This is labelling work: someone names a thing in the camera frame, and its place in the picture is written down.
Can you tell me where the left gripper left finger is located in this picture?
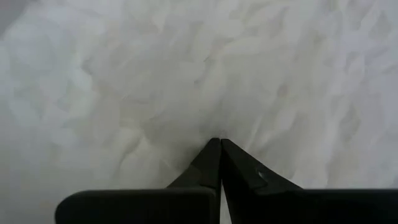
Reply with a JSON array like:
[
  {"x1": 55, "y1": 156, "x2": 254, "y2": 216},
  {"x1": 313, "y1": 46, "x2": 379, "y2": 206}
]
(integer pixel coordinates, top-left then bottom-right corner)
[{"x1": 55, "y1": 138, "x2": 222, "y2": 224}]

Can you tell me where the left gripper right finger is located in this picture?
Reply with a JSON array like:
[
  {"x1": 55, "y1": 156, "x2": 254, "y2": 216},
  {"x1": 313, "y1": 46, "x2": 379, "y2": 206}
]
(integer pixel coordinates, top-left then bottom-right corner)
[{"x1": 220, "y1": 139, "x2": 398, "y2": 224}]

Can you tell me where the white garment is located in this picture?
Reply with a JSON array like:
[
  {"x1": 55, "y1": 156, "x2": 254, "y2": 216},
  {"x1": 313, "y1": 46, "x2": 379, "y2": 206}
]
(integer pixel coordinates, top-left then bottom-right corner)
[{"x1": 0, "y1": 0, "x2": 398, "y2": 224}]

